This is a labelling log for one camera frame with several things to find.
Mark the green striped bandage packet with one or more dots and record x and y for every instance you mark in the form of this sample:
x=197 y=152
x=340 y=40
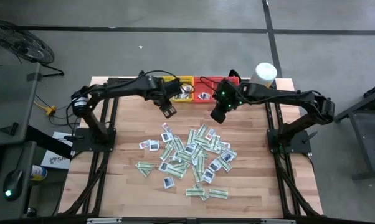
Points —
x=224 y=163
x=197 y=185
x=203 y=140
x=166 y=152
x=192 y=136
x=218 y=193
x=201 y=162
x=145 y=165
x=204 y=196
x=197 y=151
x=197 y=173
x=202 y=130
x=177 y=144
x=184 y=156
x=175 y=172
x=144 y=172
x=216 y=143
x=195 y=192

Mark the black clamp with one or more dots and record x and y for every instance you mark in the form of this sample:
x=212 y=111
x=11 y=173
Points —
x=141 y=74
x=234 y=73

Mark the white cardboard box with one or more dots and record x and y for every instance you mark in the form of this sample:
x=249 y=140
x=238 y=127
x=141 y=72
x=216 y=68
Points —
x=55 y=160

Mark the white yellow wipes canister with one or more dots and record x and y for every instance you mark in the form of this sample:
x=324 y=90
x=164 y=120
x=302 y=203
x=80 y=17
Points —
x=263 y=73

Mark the black desk bracket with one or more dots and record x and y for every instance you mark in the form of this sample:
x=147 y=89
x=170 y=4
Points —
x=9 y=129

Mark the blue yellow can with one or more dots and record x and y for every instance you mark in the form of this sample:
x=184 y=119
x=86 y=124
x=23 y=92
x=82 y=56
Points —
x=38 y=172

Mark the black computer mouse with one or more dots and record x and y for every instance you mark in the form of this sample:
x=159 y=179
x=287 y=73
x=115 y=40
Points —
x=14 y=183

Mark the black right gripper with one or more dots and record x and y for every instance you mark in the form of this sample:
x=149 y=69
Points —
x=228 y=99

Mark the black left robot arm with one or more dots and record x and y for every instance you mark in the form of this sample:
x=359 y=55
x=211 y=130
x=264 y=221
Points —
x=122 y=88

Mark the grey metal table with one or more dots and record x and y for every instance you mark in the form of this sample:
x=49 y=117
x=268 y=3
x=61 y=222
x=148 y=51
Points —
x=368 y=140

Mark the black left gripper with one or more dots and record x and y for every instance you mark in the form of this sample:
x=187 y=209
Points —
x=167 y=95

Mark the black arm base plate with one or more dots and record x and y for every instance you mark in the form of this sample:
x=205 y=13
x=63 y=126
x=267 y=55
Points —
x=302 y=146
x=108 y=144

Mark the grey desk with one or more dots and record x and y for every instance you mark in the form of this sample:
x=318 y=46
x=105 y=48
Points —
x=7 y=93

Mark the black floor fan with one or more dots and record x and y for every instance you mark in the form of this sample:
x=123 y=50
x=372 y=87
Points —
x=22 y=43

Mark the yellow power plug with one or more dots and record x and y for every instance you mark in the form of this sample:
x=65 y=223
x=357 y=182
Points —
x=51 y=110

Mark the white antiseptic towelette packet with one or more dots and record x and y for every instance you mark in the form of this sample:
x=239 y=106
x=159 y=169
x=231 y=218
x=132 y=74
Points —
x=204 y=96
x=227 y=155

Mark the white alcohol pad packet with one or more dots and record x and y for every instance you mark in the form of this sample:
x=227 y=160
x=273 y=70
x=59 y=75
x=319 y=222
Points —
x=208 y=175
x=166 y=136
x=214 y=165
x=168 y=182
x=164 y=166
x=154 y=145
x=189 y=89
x=181 y=96
x=190 y=149

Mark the silver frame bracket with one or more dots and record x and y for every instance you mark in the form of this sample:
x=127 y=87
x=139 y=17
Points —
x=103 y=221
x=278 y=221

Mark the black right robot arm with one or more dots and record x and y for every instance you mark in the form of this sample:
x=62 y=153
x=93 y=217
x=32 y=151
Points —
x=284 y=96

